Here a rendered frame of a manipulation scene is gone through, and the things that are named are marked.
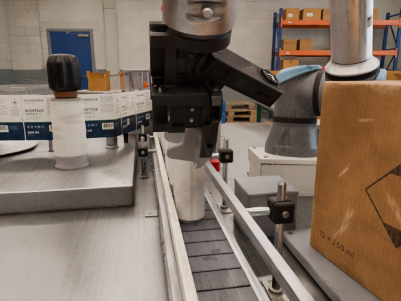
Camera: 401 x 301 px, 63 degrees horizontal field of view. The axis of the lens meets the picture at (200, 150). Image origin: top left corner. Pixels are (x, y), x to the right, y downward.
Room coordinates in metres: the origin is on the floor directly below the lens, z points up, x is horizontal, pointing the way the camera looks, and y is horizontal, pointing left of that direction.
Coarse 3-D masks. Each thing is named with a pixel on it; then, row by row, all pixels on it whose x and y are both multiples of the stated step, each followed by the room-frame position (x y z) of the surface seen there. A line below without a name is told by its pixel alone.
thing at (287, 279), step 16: (224, 192) 0.46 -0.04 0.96; (240, 208) 0.40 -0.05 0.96; (240, 224) 0.38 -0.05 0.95; (256, 224) 0.35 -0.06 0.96; (256, 240) 0.32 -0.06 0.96; (272, 256) 0.28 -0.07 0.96; (272, 272) 0.27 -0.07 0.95; (288, 272) 0.26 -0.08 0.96; (288, 288) 0.24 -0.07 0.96; (304, 288) 0.24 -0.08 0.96
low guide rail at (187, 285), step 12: (156, 144) 1.00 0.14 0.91; (168, 192) 0.58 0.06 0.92; (168, 204) 0.52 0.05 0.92; (168, 216) 0.50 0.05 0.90; (180, 240) 0.40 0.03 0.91; (180, 252) 0.37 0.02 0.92; (180, 264) 0.34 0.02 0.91; (180, 276) 0.33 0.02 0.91; (192, 288) 0.30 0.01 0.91; (192, 300) 0.28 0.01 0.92
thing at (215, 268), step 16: (208, 208) 0.59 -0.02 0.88; (192, 224) 0.52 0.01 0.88; (208, 224) 0.52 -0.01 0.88; (192, 240) 0.47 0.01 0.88; (208, 240) 0.47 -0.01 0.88; (224, 240) 0.47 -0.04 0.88; (192, 256) 0.42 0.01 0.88; (208, 256) 0.42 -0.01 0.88; (224, 256) 0.42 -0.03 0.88; (192, 272) 0.38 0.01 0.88; (208, 272) 0.38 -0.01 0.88; (224, 272) 0.38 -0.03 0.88; (240, 272) 0.38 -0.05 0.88; (208, 288) 0.35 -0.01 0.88; (224, 288) 0.35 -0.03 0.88; (240, 288) 0.35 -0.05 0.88
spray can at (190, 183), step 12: (180, 168) 0.53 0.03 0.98; (192, 168) 0.52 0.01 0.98; (204, 168) 0.54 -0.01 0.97; (180, 180) 0.53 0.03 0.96; (192, 180) 0.52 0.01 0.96; (204, 180) 0.54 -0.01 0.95; (180, 192) 0.53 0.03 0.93; (192, 192) 0.52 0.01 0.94; (204, 192) 0.54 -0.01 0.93; (180, 204) 0.53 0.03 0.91; (192, 204) 0.52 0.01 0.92; (204, 204) 0.54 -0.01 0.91; (180, 216) 0.53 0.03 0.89; (192, 216) 0.52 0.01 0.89; (204, 216) 0.54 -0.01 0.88
